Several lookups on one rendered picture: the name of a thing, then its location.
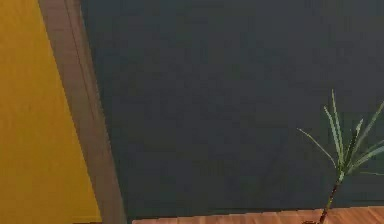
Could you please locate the green spiky house plant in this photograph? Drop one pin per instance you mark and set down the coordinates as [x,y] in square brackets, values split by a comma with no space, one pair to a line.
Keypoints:
[341,166]

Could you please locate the brown wooden door frame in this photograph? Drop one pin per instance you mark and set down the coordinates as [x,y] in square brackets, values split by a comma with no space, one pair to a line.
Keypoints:
[83,110]

